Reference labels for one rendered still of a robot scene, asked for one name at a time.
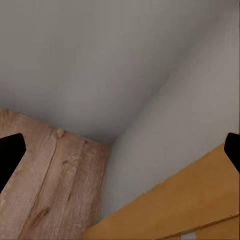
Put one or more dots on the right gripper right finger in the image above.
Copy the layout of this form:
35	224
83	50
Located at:
232	149

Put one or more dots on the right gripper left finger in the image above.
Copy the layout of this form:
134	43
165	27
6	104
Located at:
12	149

